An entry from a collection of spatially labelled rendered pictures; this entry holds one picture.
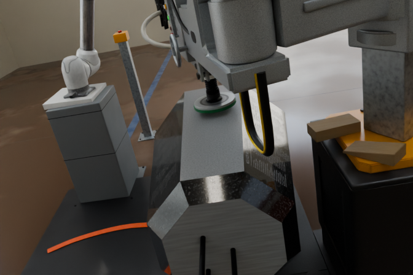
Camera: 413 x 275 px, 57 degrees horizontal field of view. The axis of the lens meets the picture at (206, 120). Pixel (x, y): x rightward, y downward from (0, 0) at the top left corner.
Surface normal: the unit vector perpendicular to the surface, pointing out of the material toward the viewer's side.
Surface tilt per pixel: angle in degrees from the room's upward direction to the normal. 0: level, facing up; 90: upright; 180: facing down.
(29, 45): 90
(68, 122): 90
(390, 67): 90
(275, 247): 90
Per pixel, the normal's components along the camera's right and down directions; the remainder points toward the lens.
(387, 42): -0.61, 0.42
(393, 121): -0.84, 0.35
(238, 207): -0.01, 0.40
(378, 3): 0.40, 0.29
